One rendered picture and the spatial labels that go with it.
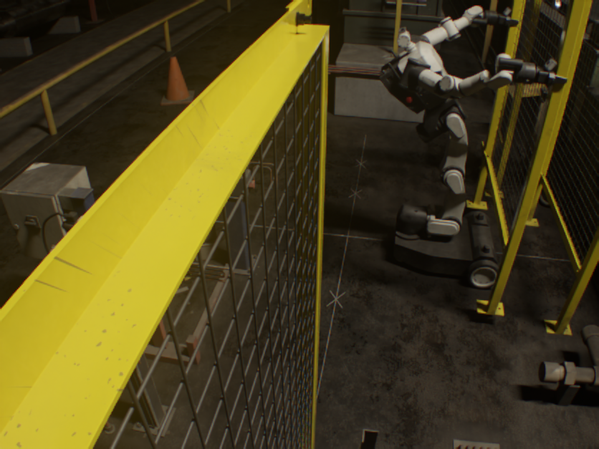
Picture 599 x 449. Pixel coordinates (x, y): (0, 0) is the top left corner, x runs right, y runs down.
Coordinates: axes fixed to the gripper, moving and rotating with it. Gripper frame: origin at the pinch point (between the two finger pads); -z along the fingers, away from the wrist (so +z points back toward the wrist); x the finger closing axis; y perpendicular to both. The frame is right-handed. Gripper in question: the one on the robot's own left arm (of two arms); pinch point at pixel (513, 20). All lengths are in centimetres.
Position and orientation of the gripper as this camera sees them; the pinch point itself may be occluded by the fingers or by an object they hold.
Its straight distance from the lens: 326.5
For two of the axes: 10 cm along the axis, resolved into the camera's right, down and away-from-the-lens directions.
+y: 0.0, -8.1, -5.8
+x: -2.2, 5.7, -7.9
